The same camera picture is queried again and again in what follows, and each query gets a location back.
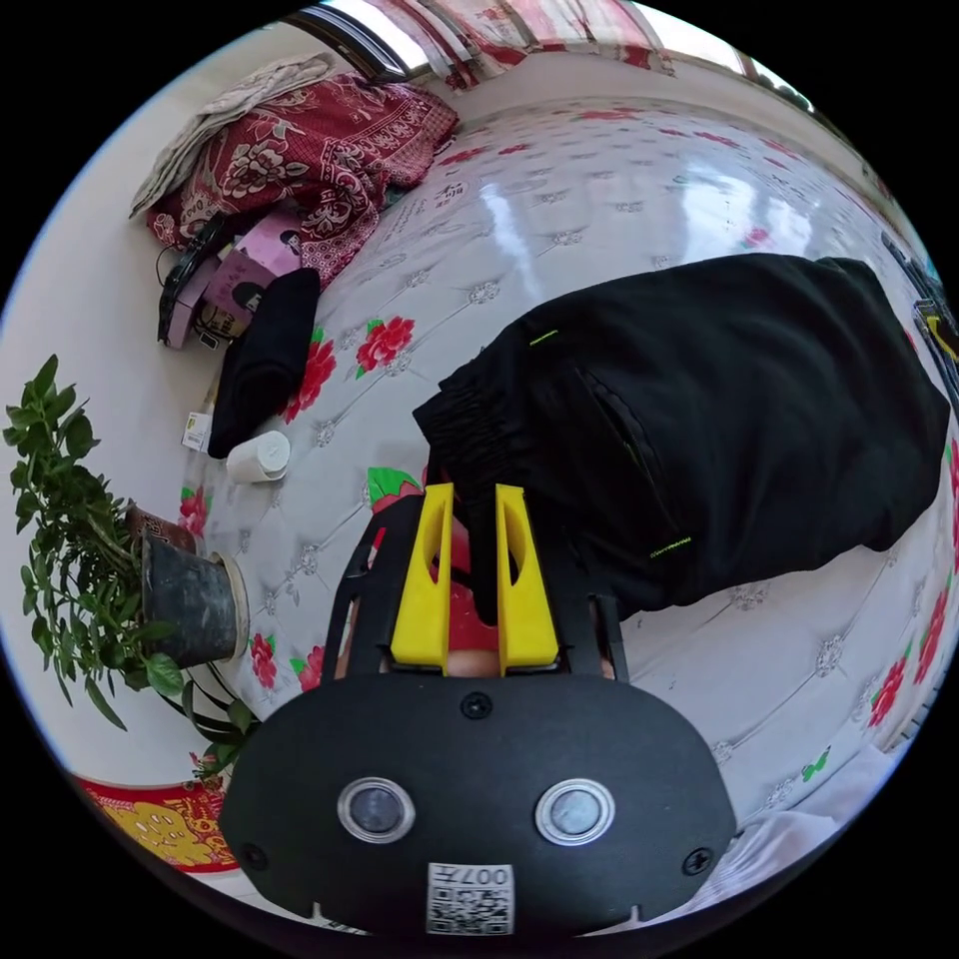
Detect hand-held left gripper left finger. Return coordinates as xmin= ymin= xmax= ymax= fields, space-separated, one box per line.
xmin=390 ymin=482 xmax=456 ymax=669

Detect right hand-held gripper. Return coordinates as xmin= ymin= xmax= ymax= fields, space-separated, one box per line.
xmin=880 ymin=232 xmax=959 ymax=412

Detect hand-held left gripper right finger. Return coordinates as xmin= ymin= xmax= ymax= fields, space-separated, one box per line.
xmin=493 ymin=483 xmax=560 ymax=671

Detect black shorts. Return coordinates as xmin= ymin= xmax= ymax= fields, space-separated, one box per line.
xmin=412 ymin=253 xmax=953 ymax=627

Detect white cylindrical container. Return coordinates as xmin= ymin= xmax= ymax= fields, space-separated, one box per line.
xmin=225 ymin=430 xmax=292 ymax=485

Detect folded black garment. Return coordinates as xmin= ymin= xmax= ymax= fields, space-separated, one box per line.
xmin=207 ymin=267 xmax=323 ymax=461

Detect potted green plant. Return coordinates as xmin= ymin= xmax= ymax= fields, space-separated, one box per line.
xmin=2 ymin=355 xmax=264 ymax=782

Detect red yellow printed mat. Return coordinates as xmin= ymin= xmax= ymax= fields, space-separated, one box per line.
xmin=73 ymin=775 xmax=243 ymax=875

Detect pink printed carton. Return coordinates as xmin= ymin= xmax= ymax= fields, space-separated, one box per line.
xmin=163 ymin=209 xmax=305 ymax=351

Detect red floral blanket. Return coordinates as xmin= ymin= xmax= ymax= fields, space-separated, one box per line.
xmin=146 ymin=74 xmax=461 ymax=291

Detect grey folded cloth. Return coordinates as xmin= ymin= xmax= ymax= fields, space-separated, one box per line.
xmin=128 ymin=56 xmax=336 ymax=220

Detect window with red curtain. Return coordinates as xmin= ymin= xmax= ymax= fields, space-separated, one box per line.
xmin=284 ymin=0 xmax=754 ymax=85

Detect black ring-shaped device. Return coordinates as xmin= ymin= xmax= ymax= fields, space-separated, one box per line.
xmin=155 ymin=215 xmax=228 ymax=348

